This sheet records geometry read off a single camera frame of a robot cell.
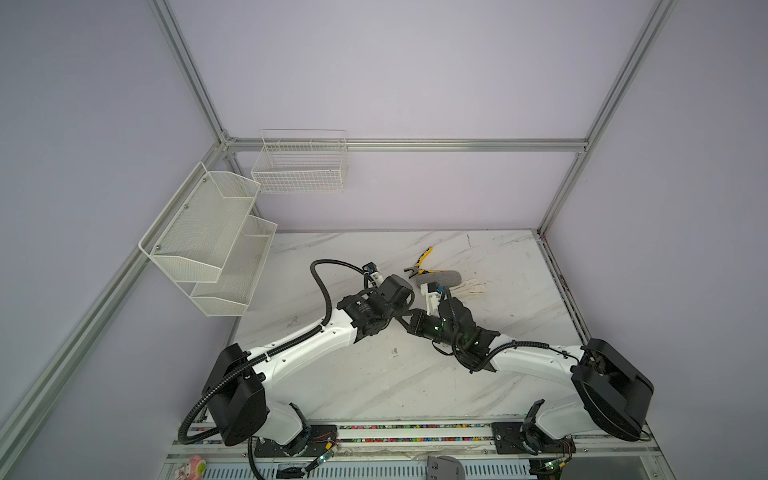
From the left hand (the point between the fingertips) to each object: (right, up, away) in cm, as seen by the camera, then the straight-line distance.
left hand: (397, 299), depth 80 cm
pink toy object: (-47, -37, -13) cm, 61 cm away
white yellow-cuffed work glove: (+26, +1, +21) cm, 33 cm away
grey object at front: (+11, -39, -10) cm, 42 cm away
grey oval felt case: (+17, +4, +21) cm, 28 cm away
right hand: (-1, -4, -2) cm, 5 cm away
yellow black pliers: (+8, +8, +29) cm, 31 cm away
